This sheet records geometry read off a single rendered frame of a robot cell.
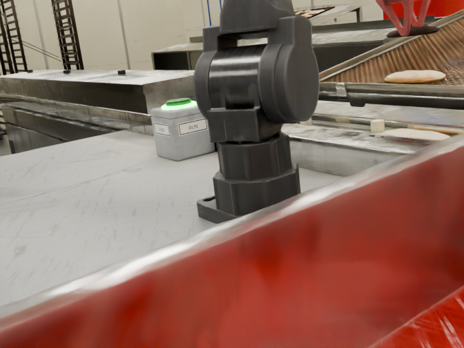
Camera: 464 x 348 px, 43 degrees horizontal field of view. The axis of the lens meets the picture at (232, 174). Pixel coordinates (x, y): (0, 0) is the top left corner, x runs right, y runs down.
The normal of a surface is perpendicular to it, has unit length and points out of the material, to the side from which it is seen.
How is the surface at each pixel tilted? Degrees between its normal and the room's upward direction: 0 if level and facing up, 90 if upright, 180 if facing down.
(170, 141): 90
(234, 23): 79
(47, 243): 0
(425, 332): 0
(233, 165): 90
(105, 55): 90
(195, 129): 90
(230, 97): 99
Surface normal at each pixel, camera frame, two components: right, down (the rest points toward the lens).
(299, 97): 0.85, 0.03
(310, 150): -0.83, 0.24
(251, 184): -0.10, 0.26
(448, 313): -0.12, -0.96
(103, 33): 0.55, 0.15
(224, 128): -0.50, 0.28
